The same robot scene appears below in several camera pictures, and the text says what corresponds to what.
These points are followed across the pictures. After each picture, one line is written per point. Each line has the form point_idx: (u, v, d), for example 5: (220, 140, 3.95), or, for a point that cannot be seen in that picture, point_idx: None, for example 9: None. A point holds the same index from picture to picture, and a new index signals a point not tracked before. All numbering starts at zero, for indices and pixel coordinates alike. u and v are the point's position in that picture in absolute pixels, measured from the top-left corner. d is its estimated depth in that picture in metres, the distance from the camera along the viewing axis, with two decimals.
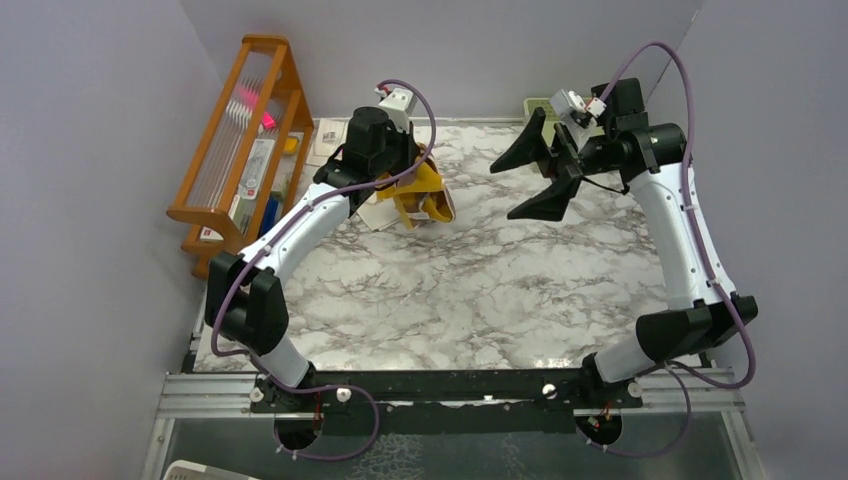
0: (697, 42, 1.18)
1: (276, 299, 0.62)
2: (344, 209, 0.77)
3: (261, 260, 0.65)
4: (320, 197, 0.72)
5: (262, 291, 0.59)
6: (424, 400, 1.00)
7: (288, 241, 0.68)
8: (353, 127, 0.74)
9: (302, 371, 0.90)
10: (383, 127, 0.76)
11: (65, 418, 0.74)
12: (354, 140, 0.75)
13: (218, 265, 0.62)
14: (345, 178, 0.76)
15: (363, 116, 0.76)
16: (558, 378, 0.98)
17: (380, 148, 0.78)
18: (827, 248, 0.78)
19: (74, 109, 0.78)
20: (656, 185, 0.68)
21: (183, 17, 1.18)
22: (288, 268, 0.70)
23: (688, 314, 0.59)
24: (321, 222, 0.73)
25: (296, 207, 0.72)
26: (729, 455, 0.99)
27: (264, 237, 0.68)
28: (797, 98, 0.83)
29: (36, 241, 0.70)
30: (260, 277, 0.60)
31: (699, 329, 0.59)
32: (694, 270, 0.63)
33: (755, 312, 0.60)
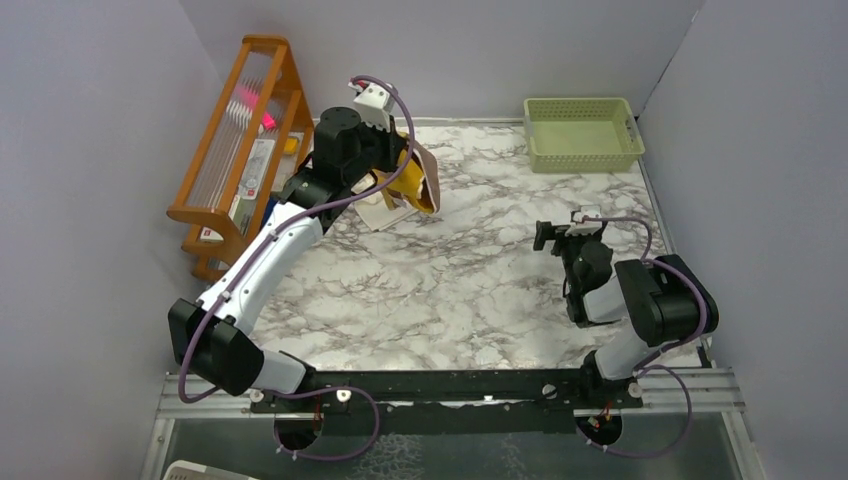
0: (696, 42, 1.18)
1: (241, 345, 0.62)
2: (315, 228, 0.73)
3: (220, 307, 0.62)
4: (284, 224, 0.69)
5: (223, 342, 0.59)
6: (424, 400, 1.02)
7: (248, 282, 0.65)
8: (322, 135, 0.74)
9: (298, 373, 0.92)
10: (353, 131, 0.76)
11: (66, 415, 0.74)
12: (323, 149, 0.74)
13: (178, 313, 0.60)
14: (316, 190, 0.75)
15: (330, 122, 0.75)
16: (557, 378, 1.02)
17: (351, 153, 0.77)
18: (823, 248, 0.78)
19: (72, 109, 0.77)
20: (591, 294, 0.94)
21: (183, 18, 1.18)
22: (254, 307, 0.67)
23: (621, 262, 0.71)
24: (288, 251, 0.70)
25: (259, 237, 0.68)
26: (729, 455, 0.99)
27: (225, 278, 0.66)
28: (796, 97, 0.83)
29: (35, 239, 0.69)
30: (222, 327, 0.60)
31: (635, 265, 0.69)
32: None
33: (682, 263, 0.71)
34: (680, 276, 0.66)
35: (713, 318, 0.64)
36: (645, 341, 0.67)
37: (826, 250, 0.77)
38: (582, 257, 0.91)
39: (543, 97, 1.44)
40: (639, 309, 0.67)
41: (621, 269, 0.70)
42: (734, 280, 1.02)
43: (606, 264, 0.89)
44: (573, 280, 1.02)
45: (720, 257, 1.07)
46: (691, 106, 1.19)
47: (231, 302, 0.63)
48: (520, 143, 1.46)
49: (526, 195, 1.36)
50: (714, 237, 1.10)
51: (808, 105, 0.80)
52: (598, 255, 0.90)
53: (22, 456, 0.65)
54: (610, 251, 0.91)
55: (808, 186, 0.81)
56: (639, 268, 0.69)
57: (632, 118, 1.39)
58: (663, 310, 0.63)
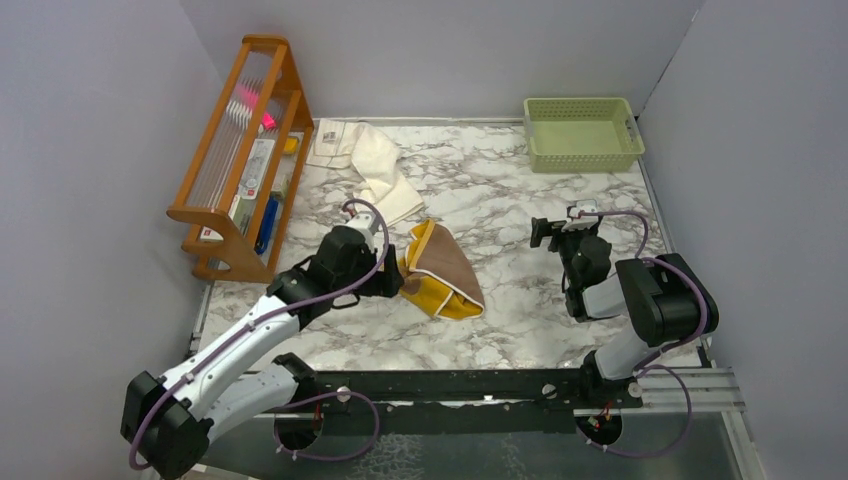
0: (695, 42, 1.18)
1: (192, 429, 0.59)
2: (292, 327, 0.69)
3: (179, 389, 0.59)
4: (264, 316, 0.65)
5: (174, 426, 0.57)
6: (424, 400, 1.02)
7: (215, 367, 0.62)
8: (328, 240, 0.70)
9: (293, 389, 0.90)
10: (357, 249, 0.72)
11: (67, 414, 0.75)
12: (323, 253, 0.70)
13: (138, 387, 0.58)
14: (302, 290, 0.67)
15: (342, 233, 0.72)
16: (558, 378, 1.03)
17: (347, 267, 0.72)
18: (822, 248, 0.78)
19: (72, 107, 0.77)
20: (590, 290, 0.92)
21: (183, 18, 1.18)
22: (216, 392, 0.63)
23: (620, 262, 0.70)
24: (263, 343, 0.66)
25: (237, 324, 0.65)
26: (729, 455, 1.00)
27: (193, 359, 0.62)
28: (796, 96, 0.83)
29: (36, 238, 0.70)
30: (175, 410, 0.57)
31: (635, 265, 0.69)
32: None
33: (683, 260, 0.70)
34: (680, 275, 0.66)
35: (711, 318, 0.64)
36: (646, 342, 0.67)
37: (826, 250, 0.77)
38: (582, 252, 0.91)
39: (543, 96, 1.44)
40: (639, 310, 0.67)
41: (621, 270, 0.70)
42: (734, 280, 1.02)
43: (606, 259, 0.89)
44: (572, 276, 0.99)
45: (720, 257, 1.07)
46: (691, 106, 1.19)
47: (192, 385, 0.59)
48: (520, 143, 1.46)
49: (526, 195, 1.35)
50: (713, 237, 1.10)
51: (808, 104, 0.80)
52: (598, 249, 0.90)
53: (21, 456, 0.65)
54: (610, 246, 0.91)
55: (808, 186, 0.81)
56: (639, 267, 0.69)
57: (632, 118, 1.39)
58: (663, 311, 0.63)
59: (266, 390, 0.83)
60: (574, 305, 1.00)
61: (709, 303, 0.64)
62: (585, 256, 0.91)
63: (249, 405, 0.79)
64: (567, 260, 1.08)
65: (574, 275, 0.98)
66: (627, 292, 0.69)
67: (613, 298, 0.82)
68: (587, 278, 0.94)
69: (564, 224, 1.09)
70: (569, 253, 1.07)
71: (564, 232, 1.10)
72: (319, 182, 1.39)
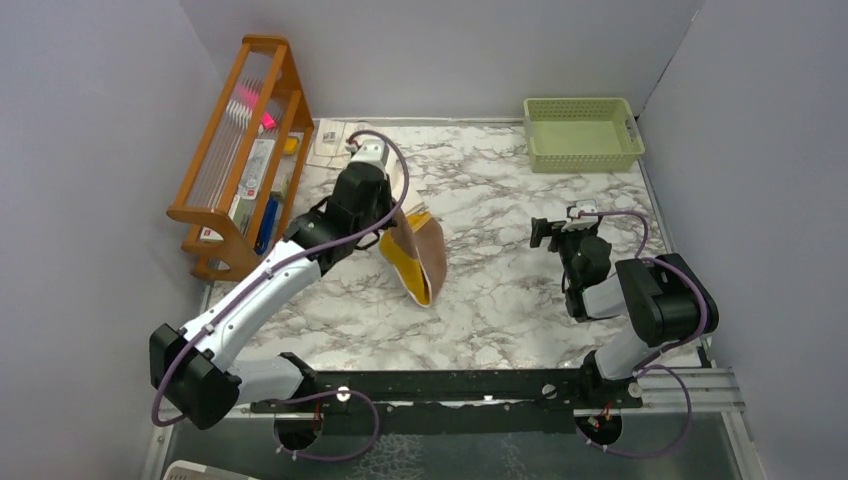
0: (696, 42, 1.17)
1: (216, 382, 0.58)
2: (313, 272, 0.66)
3: (200, 340, 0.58)
4: (280, 263, 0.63)
5: (198, 377, 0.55)
6: (424, 400, 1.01)
7: (235, 317, 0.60)
8: (343, 178, 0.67)
9: (297, 381, 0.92)
10: (376, 186, 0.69)
11: (65, 415, 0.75)
12: (340, 194, 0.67)
13: (158, 340, 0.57)
14: (323, 234, 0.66)
15: (359, 171, 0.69)
16: (558, 378, 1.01)
17: (367, 208, 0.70)
18: (822, 249, 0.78)
19: (71, 108, 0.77)
20: (590, 290, 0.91)
21: (183, 17, 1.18)
22: (239, 342, 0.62)
23: (620, 261, 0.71)
24: (282, 291, 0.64)
25: (253, 273, 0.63)
26: (729, 455, 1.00)
27: (212, 309, 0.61)
28: (796, 97, 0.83)
29: (36, 239, 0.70)
30: (198, 360, 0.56)
31: (635, 265, 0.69)
32: None
33: (681, 259, 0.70)
34: (681, 275, 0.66)
35: (710, 317, 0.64)
36: (646, 342, 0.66)
37: (827, 251, 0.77)
38: (582, 252, 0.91)
39: (543, 96, 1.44)
40: (639, 310, 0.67)
41: (621, 272, 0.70)
42: (734, 281, 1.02)
43: (605, 259, 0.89)
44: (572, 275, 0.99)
45: (720, 257, 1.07)
46: (691, 106, 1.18)
47: (213, 336, 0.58)
48: (520, 143, 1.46)
49: (526, 195, 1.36)
50: (714, 236, 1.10)
51: (808, 105, 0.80)
52: (598, 249, 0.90)
53: (21, 455, 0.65)
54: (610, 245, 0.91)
55: (808, 186, 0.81)
56: (639, 267, 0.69)
57: (632, 118, 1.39)
58: (663, 311, 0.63)
59: (279, 373, 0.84)
60: (574, 304, 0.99)
61: (709, 303, 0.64)
62: (585, 255, 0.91)
63: (265, 384, 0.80)
64: (566, 260, 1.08)
65: (574, 275, 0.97)
66: (628, 291, 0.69)
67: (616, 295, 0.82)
68: (587, 278, 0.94)
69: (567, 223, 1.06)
70: (569, 253, 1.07)
71: (564, 232, 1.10)
72: (319, 182, 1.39)
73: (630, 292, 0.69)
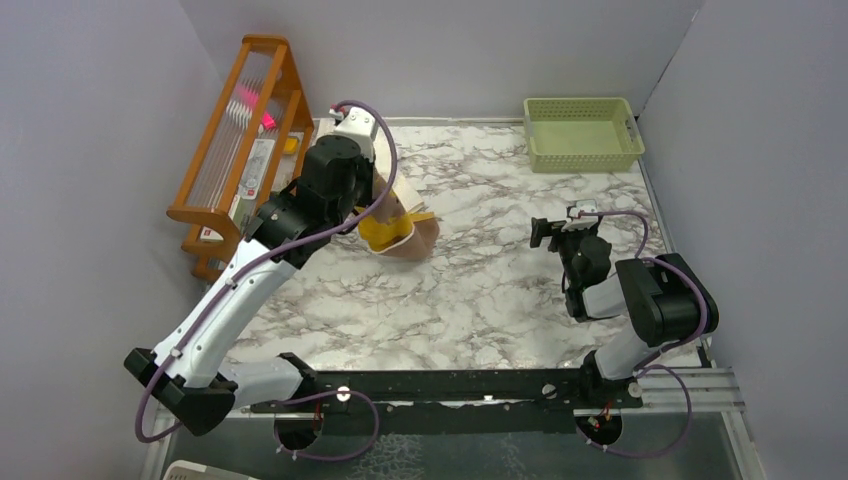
0: (696, 42, 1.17)
1: (195, 402, 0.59)
2: (284, 271, 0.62)
3: (170, 366, 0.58)
4: (240, 272, 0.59)
5: (170, 404, 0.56)
6: (424, 400, 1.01)
7: (202, 337, 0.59)
8: (310, 157, 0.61)
9: (297, 382, 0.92)
10: (349, 164, 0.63)
11: (66, 415, 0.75)
12: (309, 176, 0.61)
13: (133, 366, 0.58)
14: (291, 222, 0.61)
15: (327, 147, 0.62)
16: (558, 378, 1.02)
17: (343, 188, 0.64)
18: (822, 249, 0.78)
19: (72, 109, 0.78)
20: (591, 289, 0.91)
21: (183, 18, 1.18)
22: (216, 359, 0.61)
23: (619, 261, 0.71)
24: (251, 300, 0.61)
25: (216, 286, 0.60)
26: (729, 455, 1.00)
27: (180, 331, 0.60)
28: (796, 97, 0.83)
29: (36, 239, 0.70)
30: (168, 390, 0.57)
31: (635, 265, 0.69)
32: None
33: (682, 258, 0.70)
34: (680, 275, 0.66)
35: (711, 316, 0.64)
36: (647, 343, 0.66)
37: (827, 251, 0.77)
38: (582, 252, 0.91)
39: (543, 96, 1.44)
40: (639, 310, 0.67)
41: (622, 272, 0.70)
42: (734, 281, 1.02)
43: (605, 259, 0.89)
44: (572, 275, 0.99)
45: (720, 256, 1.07)
46: (691, 106, 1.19)
47: (180, 361, 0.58)
48: (520, 143, 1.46)
49: (526, 195, 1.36)
50: (714, 236, 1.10)
51: (808, 104, 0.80)
52: (597, 250, 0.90)
53: (21, 455, 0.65)
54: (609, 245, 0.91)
55: (808, 186, 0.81)
56: (639, 267, 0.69)
57: (632, 118, 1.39)
58: (663, 311, 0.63)
59: (278, 374, 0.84)
60: (574, 304, 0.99)
61: (709, 303, 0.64)
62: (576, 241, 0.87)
63: (264, 385, 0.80)
64: (567, 260, 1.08)
65: (574, 275, 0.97)
66: (627, 291, 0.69)
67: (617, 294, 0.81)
68: (588, 279, 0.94)
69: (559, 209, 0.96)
70: (569, 253, 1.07)
71: (564, 232, 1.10)
72: None
73: (630, 292, 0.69)
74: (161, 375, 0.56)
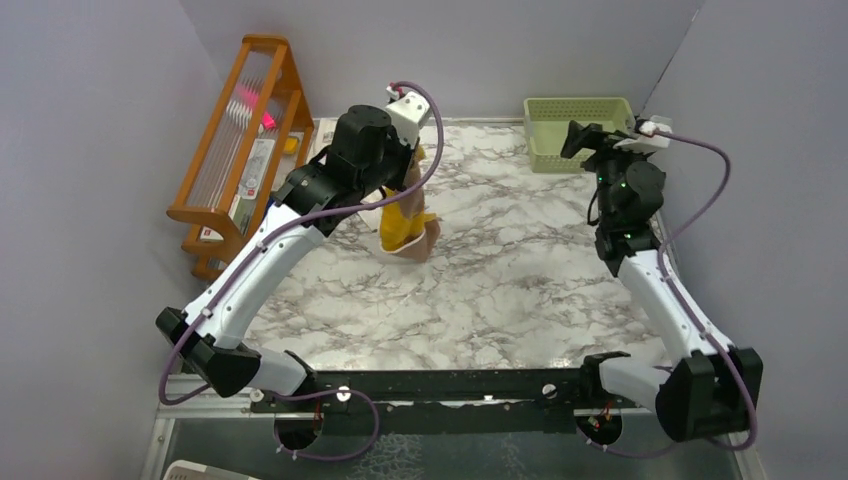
0: (697, 42, 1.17)
1: (225, 365, 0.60)
2: (311, 238, 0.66)
3: (201, 325, 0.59)
4: (272, 235, 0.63)
5: (202, 362, 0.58)
6: (424, 400, 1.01)
7: (232, 297, 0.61)
8: (344, 124, 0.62)
9: (298, 380, 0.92)
10: (381, 133, 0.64)
11: (65, 415, 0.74)
12: (342, 144, 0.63)
13: (165, 325, 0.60)
14: (320, 188, 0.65)
15: (361, 116, 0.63)
16: (558, 378, 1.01)
17: (373, 158, 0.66)
18: (823, 249, 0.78)
19: (72, 109, 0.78)
20: (633, 264, 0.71)
21: (183, 18, 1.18)
22: (244, 321, 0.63)
23: (690, 364, 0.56)
24: (279, 264, 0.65)
25: (247, 249, 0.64)
26: (729, 456, 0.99)
27: (210, 292, 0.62)
28: (796, 97, 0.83)
29: (36, 239, 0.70)
30: (200, 346, 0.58)
31: (703, 379, 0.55)
32: (684, 327, 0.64)
33: (759, 366, 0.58)
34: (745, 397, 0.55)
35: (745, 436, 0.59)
36: (666, 431, 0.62)
37: (827, 250, 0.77)
38: (625, 181, 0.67)
39: (543, 96, 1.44)
40: (676, 407, 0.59)
41: (684, 375, 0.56)
42: (734, 281, 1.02)
43: (656, 194, 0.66)
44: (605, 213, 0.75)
45: (721, 256, 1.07)
46: (691, 106, 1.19)
47: (211, 320, 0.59)
48: (520, 143, 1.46)
49: (526, 195, 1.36)
50: (713, 236, 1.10)
51: (809, 104, 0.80)
52: (647, 179, 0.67)
53: (20, 456, 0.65)
54: (663, 177, 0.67)
55: (809, 186, 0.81)
56: (709, 379, 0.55)
57: (632, 118, 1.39)
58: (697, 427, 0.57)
59: (287, 366, 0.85)
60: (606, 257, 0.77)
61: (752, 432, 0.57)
62: (629, 188, 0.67)
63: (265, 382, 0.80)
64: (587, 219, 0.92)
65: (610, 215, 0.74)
66: (675, 384, 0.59)
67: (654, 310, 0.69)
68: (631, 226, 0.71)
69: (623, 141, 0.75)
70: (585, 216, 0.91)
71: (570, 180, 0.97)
72: None
73: (677, 391, 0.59)
74: (193, 332, 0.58)
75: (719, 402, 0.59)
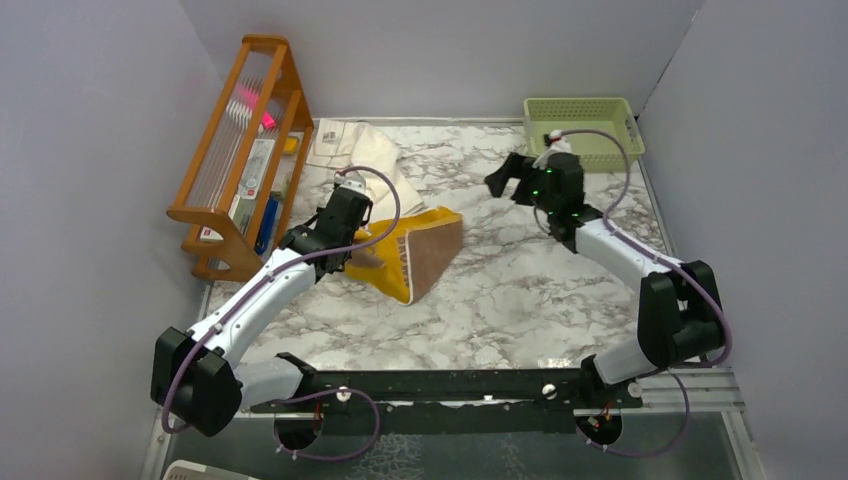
0: (696, 43, 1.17)
1: (223, 385, 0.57)
2: (308, 276, 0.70)
3: (210, 339, 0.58)
4: (282, 266, 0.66)
5: (208, 376, 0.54)
6: (424, 400, 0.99)
7: (241, 317, 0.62)
8: (338, 194, 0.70)
9: (295, 382, 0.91)
10: (367, 203, 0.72)
11: (66, 415, 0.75)
12: (334, 208, 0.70)
13: (166, 343, 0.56)
14: (314, 243, 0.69)
15: (352, 187, 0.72)
16: (558, 378, 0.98)
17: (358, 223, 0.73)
18: (822, 250, 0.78)
19: (72, 109, 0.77)
20: (585, 232, 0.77)
21: (183, 18, 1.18)
22: (242, 344, 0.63)
23: (650, 282, 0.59)
24: (282, 295, 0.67)
25: (256, 276, 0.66)
26: (729, 455, 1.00)
27: (217, 312, 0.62)
28: (796, 98, 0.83)
29: (35, 239, 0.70)
30: (207, 359, 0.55)
31: (666, 294, 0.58)
32: (638, 259, 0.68)
33: (710, 273, 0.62)
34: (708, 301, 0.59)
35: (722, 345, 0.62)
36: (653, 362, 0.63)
37: (827, 252, 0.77)
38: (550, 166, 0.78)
39: (543, 96, 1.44)
40: (652, 334, 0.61)
41: (648, 292, 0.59)
42: (733, 281, 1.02)
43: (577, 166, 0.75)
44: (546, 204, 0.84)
45: (720, 256, 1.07)
46: (691, 106, 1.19)
47: (222, 335, 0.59)
48: (520, 143, 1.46)
49: None
50: (713, 237, 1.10)
51: (808, 105, 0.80)
52: (566, 160, 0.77)
53: (22, 456, 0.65)
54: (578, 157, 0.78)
55: (808, 187, 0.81)
56: (670, 292, 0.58)
57: (632, 118, 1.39)
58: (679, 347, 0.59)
59: (278, 374, 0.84)
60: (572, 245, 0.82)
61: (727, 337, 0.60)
62: (555, 170, 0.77)
63: (263, 389, 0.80)
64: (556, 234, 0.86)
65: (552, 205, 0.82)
66: (644, 311, 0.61)
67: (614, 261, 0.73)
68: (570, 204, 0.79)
69: (537, 161, 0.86)
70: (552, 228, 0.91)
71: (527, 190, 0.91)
72: (319, 182, 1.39)
73: (648, 316, 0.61)
74: (204, 344, 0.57)
75: (687, 321, 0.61)
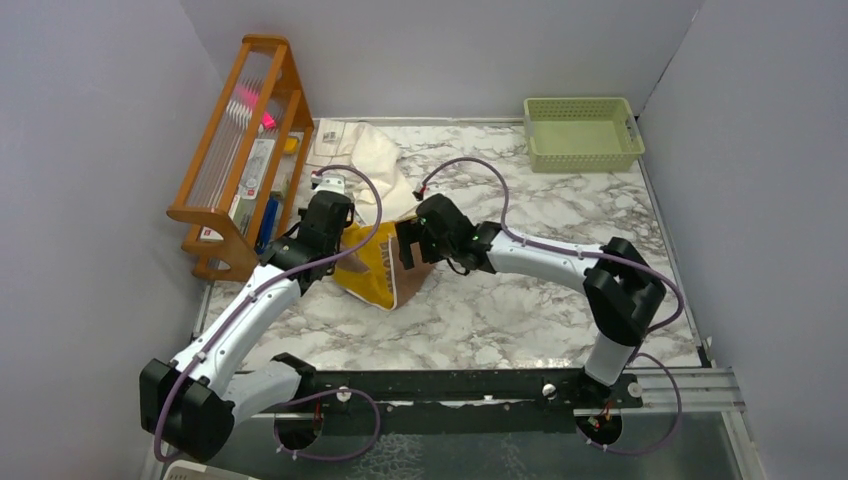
0: (696, 42, 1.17)
1: (213, 411, 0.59)
2: (293, 290, 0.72)
3: (194, 368, 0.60)
4: (263, 285, 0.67)
5: (195, 406, 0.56)
6: (424, 400, 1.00)
7: (225, 342, 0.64)
8: (317, 202, 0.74)
9: (295, 384, 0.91)
10: (345, 207, 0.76)
11: (65, 415, 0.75)
12: (314, 217, 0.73)
13: (151, 376, 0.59)
14: (297, 253, 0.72)
15: (328, 195, 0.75)
16: (558, 378, 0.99)
17: (337, 229, 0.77)
18: (822, 249, 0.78)
19: (71, 109, 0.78)
20: (498, 252, 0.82)
21: (183, 18, 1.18)
22: (230, 369, 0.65)
23: (594, 283, 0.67)
24: (266, 314, 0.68)
25: (238, 297, 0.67)
26: (729, 455, 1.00)
27: (200, 340, 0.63)
28: (795, 97, 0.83)
29: (35, 238, 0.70)
30: (194, 389, 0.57)
31: (609, 287, 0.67)
32: (565, 261, 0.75)
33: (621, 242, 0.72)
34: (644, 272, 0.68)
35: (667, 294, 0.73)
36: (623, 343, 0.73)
37: (827, 250, 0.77)
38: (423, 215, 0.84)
39: (543, 96, 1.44)
40: (613, 324, 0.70)
41: (594, 291, 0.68)
42: (734, 281, 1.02)
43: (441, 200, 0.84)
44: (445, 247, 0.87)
45: (720, 256, 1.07)
46: (691, 105, 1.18)
47: (206, 363, 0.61)
48: (520, 143, 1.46)
49: (526, 195, 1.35)
50: (713, 237, 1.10)
51: (808, 103, 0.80)
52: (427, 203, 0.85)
53: (22, 455, 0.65)
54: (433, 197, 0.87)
55: (808, 186, 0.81)
56: (610, 283, 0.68)
57: (632, 118, 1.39)
58: (639, 323, 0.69)
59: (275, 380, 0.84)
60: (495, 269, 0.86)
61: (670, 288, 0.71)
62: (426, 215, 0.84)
63: (262, 394, 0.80)
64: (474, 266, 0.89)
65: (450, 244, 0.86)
66: (597, 307, 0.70)
67: (546, 269, 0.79)
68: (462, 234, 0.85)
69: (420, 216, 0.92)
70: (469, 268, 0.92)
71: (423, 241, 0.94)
72: None
73: (604, 311, 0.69)
74: (188, 375, 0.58)
75: (632, 294, 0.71)
